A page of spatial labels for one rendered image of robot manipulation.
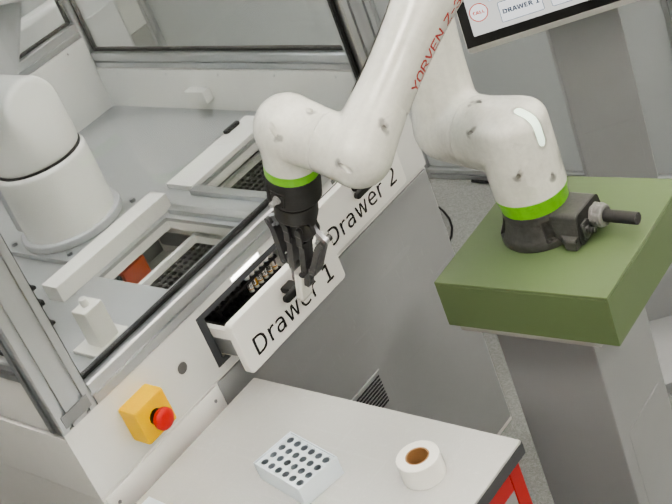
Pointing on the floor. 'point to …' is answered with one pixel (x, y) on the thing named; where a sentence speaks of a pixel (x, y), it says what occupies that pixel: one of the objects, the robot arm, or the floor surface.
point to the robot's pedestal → (595, 415)
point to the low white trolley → (277, 414)
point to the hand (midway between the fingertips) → (303, 281)
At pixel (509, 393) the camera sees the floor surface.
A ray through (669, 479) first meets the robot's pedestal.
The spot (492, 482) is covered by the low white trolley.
